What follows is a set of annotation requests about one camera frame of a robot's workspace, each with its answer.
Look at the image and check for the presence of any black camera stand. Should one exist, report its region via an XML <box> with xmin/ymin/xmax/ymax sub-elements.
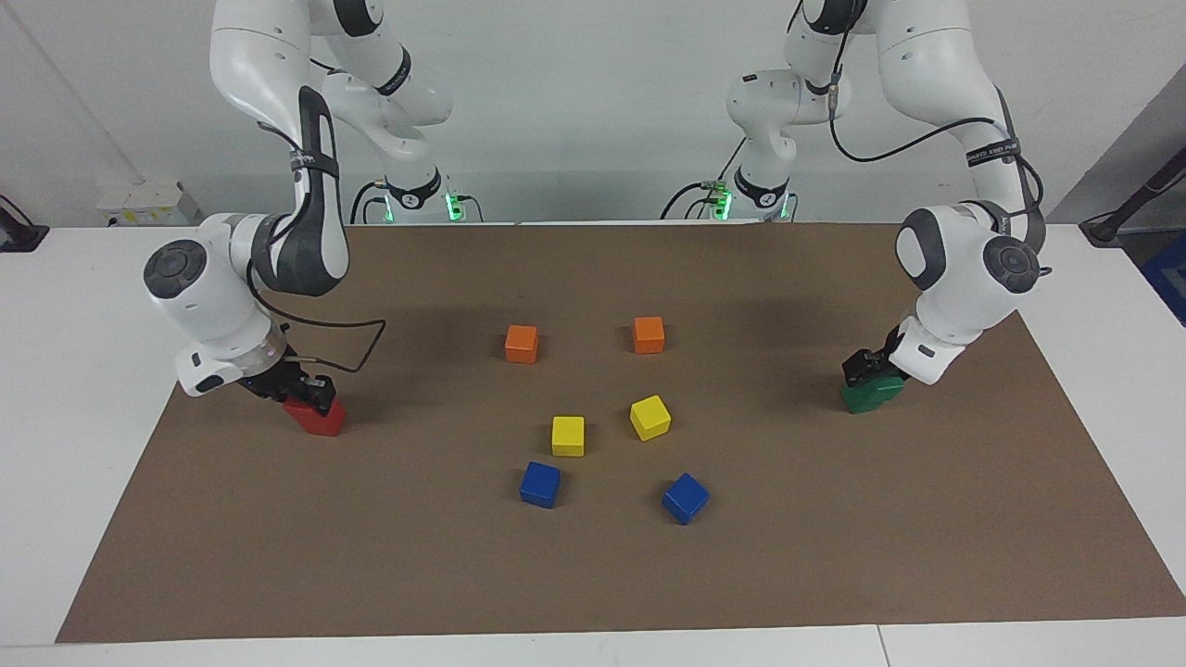
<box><xmin>1079</xmin><ymin>146</ymin><xmax>1186</xmax><ymax>248</ymax></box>

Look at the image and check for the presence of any brown paper table mat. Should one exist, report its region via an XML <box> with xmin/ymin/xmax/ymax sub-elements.
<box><xmin>56</xmin><ymin>220</ymin><xmax>1186</xmax><ymax>644</ymax></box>

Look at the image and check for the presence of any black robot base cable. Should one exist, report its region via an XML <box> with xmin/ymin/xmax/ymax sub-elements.
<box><xmin>350</xmin><ymin>181</ymin><xmax>390</xmax><ymax>225</ymax></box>
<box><xmin>661</xmin><ymin>139</ymin><xmax>744</xmax><ymax>221</ymax></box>

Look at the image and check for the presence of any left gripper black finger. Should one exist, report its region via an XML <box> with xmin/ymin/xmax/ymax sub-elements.
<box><xmin>841</xmin><ymin>349</ymin><xmax>889</xmax><ymax>385</ymax></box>

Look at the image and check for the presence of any green wooden cube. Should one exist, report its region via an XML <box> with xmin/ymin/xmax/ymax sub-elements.
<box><xmin>848</xmin><ymin>369</ymin><xmax>906</xmax><ymax>399</ymax></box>
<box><xmin>840</xmin><ymin>384</ymin><xmax>892</xmax><ymax>415</ymax></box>

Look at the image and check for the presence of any blue wooden cube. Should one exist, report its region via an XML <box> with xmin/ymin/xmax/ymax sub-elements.
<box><xmin>662</xmin><ymin>472</ymin><xmax>712</xmax><ymax>526</ymax></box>
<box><xmin>519</xmin><ymin>461</ymin><xmax>562</xmax><ymax>510</ymax></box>

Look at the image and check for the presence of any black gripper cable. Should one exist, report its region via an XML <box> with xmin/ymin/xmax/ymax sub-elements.
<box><xmin>827</xmin><ymin>28</ymin><xmax>1053</xmax><ymax>279</ymax></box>
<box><xmin>248</xmin><ymin>120</ymin><xmax>387</xmax><ymax>373</ymax></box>

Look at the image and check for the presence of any blue crate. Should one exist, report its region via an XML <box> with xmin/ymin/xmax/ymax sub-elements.
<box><xmin>1142</xmin><ymin>230</ymin><xmax>1186</xmax><ymax>327</ymax></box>

